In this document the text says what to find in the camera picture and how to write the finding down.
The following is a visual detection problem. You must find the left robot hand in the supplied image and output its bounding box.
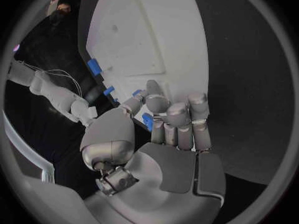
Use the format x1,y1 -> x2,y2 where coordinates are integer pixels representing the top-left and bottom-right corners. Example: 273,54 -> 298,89
79,80 -> 227,224

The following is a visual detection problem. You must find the white task board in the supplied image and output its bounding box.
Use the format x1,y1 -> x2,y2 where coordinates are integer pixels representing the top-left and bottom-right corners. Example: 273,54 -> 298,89
77,0 -> 210,133

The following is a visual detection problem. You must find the blue cylinder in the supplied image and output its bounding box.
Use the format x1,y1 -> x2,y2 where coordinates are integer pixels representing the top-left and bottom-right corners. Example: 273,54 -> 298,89
141,112 -> 154,132

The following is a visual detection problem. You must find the blue plug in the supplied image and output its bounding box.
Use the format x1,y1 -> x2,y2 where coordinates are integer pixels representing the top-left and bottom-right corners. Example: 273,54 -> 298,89
131,89 -> 146,98

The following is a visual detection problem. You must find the blue block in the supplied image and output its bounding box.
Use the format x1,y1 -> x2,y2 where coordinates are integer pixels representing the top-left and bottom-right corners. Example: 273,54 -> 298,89
86,58 -> 104,77

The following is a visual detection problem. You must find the person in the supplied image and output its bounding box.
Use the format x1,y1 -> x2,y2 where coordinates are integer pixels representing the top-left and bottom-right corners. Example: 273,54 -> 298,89
45,0 -> 74,26

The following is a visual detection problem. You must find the white cable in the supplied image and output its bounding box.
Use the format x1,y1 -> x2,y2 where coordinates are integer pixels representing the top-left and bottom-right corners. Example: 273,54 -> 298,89
44,69 -> 83,97
21,60 -> 40,72

